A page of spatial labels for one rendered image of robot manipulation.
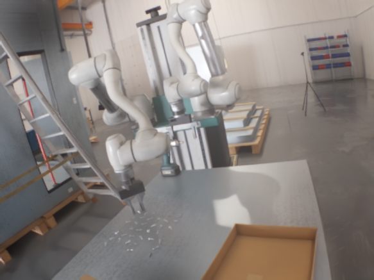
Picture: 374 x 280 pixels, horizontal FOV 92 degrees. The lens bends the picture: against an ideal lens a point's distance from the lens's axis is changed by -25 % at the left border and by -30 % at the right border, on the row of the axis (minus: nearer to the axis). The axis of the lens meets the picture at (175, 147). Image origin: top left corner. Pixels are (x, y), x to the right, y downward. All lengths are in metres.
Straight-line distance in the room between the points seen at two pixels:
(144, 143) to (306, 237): 0.75
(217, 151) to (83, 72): 1.32
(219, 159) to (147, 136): 1.19
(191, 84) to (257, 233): 0.84
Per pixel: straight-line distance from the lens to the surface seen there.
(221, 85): 1.52
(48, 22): 3.53
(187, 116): 1.44
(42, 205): 3.00
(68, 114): 3.27
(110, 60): 1.34
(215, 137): 2.07
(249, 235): 0.88
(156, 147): 1.02
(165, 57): 1.95
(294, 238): 0.85
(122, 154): 1.05
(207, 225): 0.98
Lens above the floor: 1.23
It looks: 16 degrees down
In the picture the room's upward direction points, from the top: 14 degrees counter-clockwise
